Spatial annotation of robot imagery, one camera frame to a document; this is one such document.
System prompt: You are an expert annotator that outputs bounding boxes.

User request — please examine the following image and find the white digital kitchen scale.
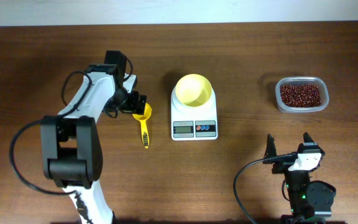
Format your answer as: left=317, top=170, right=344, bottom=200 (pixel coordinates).
left=170, top=85, right=219, bottom=141

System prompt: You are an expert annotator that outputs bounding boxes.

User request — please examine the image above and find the yellow measuring scoop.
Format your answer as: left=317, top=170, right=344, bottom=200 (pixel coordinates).
left=132, top=103, right=152, bottom=149

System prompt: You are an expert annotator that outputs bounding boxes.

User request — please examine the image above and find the clear plastic food container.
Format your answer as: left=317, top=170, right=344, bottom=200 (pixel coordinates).
left=275, top=77, right=329, bottom=113

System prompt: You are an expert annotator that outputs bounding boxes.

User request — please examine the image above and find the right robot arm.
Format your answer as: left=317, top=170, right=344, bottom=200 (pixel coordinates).
left=263, top=133, right=336, bottom=223

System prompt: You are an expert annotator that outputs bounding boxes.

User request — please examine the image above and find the black cable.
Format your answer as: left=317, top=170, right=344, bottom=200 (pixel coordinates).
left=232, top=152, right=298, bottom=224
left=9, top=70, right=93, bottom=196

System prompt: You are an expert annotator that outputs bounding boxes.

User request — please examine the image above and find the right black cable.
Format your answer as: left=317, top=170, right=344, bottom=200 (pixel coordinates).
left=232, top=152, right=298, bottom=224

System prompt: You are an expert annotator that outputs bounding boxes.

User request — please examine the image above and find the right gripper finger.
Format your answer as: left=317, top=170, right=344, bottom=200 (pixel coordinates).
left=303, top=132, right=315, bottom=143
left=263, top=134, right=277, bottom=163

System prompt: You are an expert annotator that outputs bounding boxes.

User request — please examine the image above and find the left black cable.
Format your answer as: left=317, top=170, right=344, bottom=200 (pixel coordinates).
left=9, top=70, right=93, bottom=196

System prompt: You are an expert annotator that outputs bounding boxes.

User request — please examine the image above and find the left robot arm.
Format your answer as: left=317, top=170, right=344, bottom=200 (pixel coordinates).
left=40, top=50, right=147, bottom=223

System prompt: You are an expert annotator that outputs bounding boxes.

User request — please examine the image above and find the yellow plastic bowl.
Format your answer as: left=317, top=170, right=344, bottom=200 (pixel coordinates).
left=174, top=74, right=213, bottom=107

